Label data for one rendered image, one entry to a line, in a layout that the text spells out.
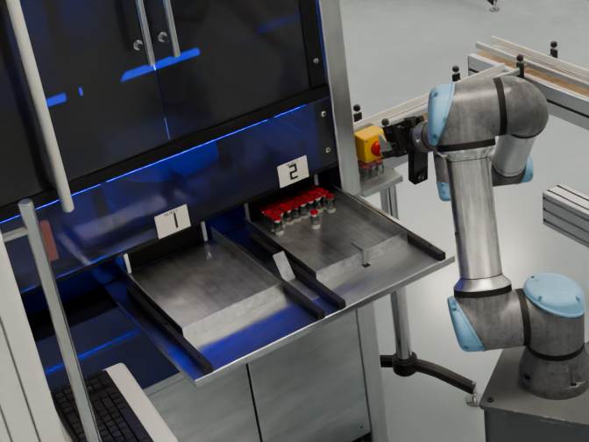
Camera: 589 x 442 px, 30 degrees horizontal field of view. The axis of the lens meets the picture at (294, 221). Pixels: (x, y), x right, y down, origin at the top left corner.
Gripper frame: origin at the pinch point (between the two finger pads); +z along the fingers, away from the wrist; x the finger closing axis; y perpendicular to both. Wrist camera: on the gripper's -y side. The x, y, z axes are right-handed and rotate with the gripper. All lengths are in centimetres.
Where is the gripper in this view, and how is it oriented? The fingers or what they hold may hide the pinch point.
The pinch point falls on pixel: (385, 153)
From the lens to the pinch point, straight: 283.0
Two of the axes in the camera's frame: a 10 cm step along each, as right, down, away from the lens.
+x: -8.4, 3.6, -4.1
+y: -3.4, -9.3, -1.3
